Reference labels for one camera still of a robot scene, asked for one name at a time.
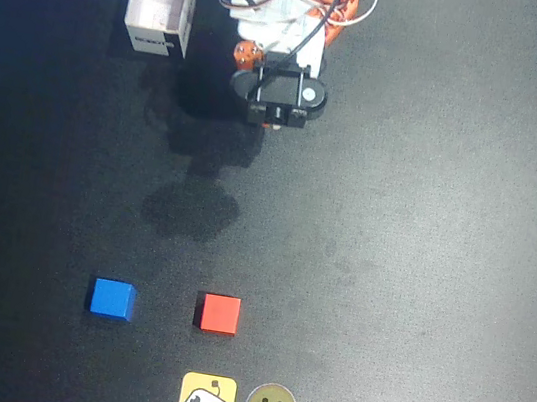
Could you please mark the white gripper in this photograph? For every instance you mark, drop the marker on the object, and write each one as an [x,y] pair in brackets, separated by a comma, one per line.
[246,54]

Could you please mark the red cube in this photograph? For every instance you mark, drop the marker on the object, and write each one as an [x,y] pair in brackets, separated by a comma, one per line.
[220,314]

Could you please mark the blue cube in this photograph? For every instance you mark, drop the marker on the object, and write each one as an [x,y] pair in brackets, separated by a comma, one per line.
[111,298]

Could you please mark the white cardboard box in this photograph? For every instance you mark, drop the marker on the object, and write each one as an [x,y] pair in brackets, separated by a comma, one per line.
[158,7]

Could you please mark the yellow robot sticker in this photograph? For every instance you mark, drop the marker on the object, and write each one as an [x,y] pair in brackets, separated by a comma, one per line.
[206,399]

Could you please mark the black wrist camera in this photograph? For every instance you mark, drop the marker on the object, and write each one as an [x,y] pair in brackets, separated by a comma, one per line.
[280,91]

